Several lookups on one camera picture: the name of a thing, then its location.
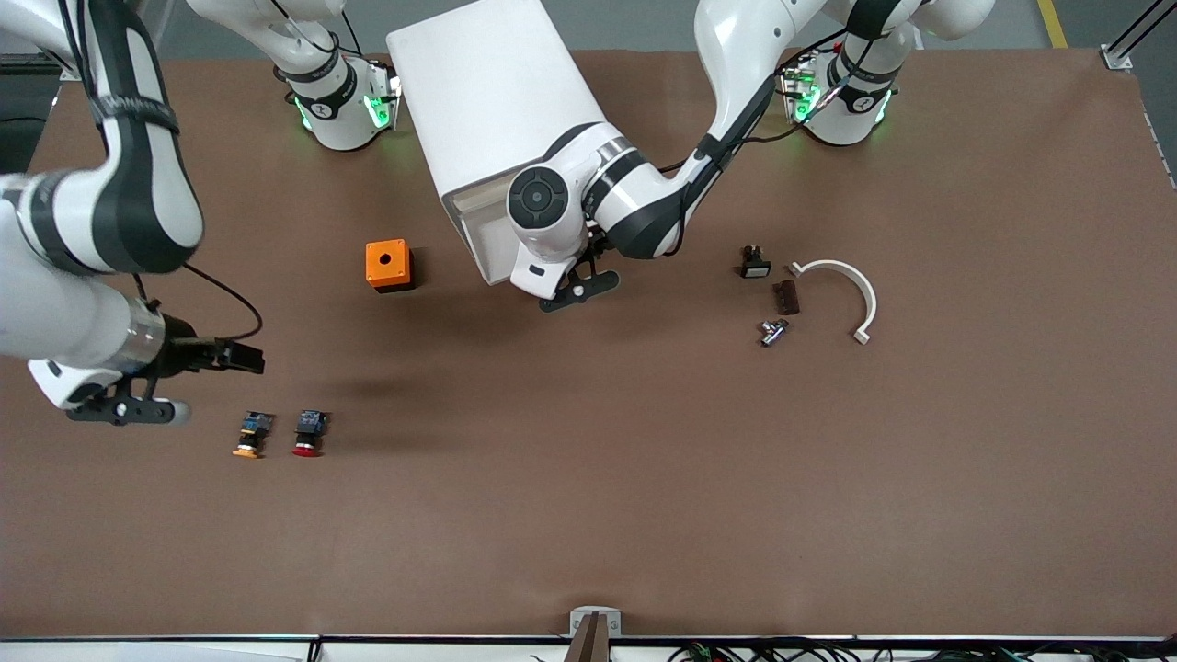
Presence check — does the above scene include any red cap push button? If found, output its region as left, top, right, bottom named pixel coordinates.
left=291, top=410, right=330, bottom=459

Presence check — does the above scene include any orange cap push button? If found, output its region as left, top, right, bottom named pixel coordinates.
left=231, top=410, right=277, bottom=460

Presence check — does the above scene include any orange box with hole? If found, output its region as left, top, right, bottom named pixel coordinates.
left=365, top=239, right=416, bottom=294

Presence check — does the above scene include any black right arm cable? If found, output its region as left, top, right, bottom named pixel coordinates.
left=182, top=262, right=265, bottom=343

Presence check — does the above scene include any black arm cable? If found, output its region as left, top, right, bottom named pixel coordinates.
left=182, top=262, right=265, bottom=343
left=653, top=26, right=886, bottom=177

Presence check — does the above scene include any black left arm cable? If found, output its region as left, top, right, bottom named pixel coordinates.
left=653, top=26, right=886, bottom=177

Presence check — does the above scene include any white curved bracket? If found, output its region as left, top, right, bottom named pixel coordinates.
left=788, top=259, right=878, bottom=346

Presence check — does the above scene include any white table edge rail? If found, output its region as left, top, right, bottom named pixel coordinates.
left=0, top=634, right=1177, bottom=662

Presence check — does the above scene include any grey table edge bracket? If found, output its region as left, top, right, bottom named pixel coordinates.
left=568, top=605, right=623, bottom=638

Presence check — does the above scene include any brown tapered post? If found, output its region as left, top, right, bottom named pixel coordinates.
left=565, top=611, right=613, bottom=662

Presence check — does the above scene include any black cable bundle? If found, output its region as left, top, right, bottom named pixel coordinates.
left=667, top=642, right=1177, bottom=662

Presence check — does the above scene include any aluminium frame profile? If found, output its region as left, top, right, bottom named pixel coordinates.
left=1102, top=0, right=1177, bottom=71

